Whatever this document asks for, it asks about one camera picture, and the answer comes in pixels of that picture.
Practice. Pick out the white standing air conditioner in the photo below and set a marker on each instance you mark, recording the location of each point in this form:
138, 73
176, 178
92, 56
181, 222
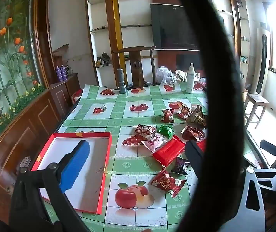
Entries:
263, 60

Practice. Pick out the glass corner shelves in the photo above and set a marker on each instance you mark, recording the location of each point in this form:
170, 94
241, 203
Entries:
244, 38

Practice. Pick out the metal wall socket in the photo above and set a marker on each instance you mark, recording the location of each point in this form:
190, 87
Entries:
24, 162

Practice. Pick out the red cardboard box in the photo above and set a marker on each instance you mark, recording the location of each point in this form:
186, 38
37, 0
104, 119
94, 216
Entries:
89, 193

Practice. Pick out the torn cardboard piece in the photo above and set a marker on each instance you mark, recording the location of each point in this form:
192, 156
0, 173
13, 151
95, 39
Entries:
61, 50

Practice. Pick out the dark clutter on shelf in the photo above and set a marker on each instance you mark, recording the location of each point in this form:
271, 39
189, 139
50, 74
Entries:
103, 59

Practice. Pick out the wooden television cabinet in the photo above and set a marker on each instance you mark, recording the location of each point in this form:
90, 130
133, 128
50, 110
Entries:
167, 58

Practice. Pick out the dark wooden chair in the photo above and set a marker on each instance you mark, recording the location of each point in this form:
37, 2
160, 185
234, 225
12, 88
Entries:
136, 65

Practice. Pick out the black flat television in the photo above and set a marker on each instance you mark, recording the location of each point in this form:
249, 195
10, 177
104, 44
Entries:
174, 26

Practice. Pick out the small red snack packet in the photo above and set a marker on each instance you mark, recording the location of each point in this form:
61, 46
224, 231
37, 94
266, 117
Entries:
185, 112
167, 115

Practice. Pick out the flower wall mural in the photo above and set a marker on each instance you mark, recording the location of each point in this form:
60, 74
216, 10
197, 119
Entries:
5, 53

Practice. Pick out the red white patterned snack packet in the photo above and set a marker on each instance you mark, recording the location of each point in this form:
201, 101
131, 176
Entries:
145, 130

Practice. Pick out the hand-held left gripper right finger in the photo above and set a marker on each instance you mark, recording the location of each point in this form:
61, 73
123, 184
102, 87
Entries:
193, 157

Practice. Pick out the yellow pole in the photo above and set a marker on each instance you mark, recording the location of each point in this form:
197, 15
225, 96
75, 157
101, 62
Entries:
119, 29

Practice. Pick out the pink white snack packet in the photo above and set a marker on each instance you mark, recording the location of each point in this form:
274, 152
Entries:
156, 142

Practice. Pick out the red long snack packet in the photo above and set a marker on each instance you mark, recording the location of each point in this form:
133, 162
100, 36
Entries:
169, 151
202, 145

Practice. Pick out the brown gold snack packet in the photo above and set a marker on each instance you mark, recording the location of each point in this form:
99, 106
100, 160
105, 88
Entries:
197, 118

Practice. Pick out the white plastic bag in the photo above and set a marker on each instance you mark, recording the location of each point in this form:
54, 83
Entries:
165, 75

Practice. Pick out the red flower print snack packet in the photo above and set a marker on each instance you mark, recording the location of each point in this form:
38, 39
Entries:
168, 182

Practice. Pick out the white wall shelves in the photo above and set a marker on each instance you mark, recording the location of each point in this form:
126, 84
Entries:
99, 33

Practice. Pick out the green snack packet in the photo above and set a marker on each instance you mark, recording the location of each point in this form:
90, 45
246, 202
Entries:
165, 130

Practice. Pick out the printed paper bag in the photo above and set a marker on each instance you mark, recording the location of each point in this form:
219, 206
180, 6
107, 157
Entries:
182, 75

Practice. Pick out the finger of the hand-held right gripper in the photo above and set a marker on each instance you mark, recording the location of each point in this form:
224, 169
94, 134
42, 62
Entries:
272, 148
270, 178

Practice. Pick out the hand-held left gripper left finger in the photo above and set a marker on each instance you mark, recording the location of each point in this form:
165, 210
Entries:
76, 166

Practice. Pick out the dark purple snack packet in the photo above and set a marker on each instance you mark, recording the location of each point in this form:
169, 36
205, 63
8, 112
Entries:
180, 165

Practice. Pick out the low wooden cabinet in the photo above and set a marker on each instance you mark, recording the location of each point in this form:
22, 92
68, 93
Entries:
63, 94

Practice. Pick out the white spray bottle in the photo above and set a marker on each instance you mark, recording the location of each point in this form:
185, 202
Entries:
191, 78

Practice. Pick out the wooden stool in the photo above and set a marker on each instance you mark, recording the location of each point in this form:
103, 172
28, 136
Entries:
256, 101

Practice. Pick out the purple spray can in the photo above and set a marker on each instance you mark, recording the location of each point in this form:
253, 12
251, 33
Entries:
58, 74
64, 73

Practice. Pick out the dark red glossy snack packet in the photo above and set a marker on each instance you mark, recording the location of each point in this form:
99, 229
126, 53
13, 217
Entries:
193, 133

